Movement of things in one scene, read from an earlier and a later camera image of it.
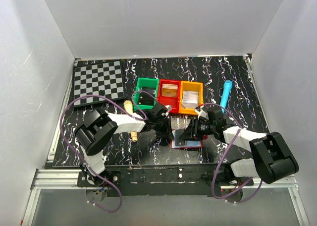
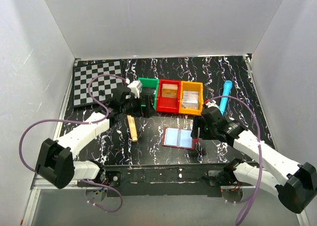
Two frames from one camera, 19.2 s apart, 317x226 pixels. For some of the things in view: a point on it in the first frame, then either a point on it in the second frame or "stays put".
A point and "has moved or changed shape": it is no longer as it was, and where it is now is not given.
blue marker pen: (228, 86) stays put
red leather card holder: (177, 142) has moved or changed shape
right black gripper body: (193, 128) stays put
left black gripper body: (164, 129) → (142, 104)
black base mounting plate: (141, 180) stays put
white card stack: (189, 99) stays put
